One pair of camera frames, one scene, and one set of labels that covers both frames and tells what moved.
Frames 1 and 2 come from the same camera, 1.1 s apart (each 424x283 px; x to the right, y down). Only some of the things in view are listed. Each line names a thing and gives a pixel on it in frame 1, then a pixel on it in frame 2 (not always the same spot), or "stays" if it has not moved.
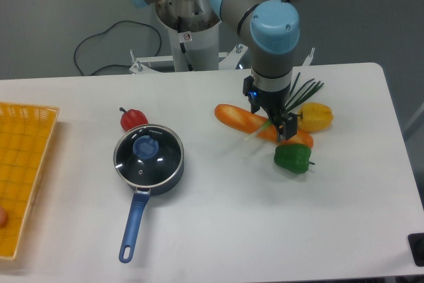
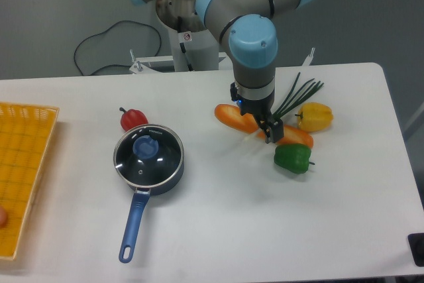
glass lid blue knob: x=146 y=146 stays
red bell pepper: x=132 y=118 stays
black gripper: x=273 y=103 → x=262 y=109
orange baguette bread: x=240 y=120 stays
